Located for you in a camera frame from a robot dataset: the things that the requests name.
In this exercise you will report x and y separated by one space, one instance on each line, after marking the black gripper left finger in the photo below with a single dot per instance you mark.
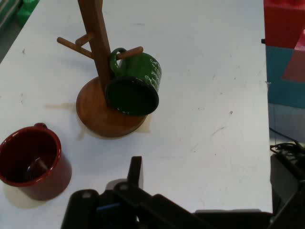
135 171

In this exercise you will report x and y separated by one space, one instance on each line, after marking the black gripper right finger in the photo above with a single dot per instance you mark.
296 214

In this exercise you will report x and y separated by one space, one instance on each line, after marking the green enamel mug white script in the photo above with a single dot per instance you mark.
138 69

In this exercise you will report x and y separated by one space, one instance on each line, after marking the black equipment box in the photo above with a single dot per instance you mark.
283 174

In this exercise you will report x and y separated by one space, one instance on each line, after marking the red enamel mug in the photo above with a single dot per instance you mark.
54 176

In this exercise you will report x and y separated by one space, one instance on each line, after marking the teal foam block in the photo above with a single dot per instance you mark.
276 95

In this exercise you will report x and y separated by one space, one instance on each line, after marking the brown wooden mug tree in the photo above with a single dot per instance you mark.
95 35

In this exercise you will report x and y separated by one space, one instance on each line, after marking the large red foam block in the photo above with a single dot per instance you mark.
283 23

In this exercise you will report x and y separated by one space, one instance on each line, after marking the green foam block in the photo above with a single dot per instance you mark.
27 8

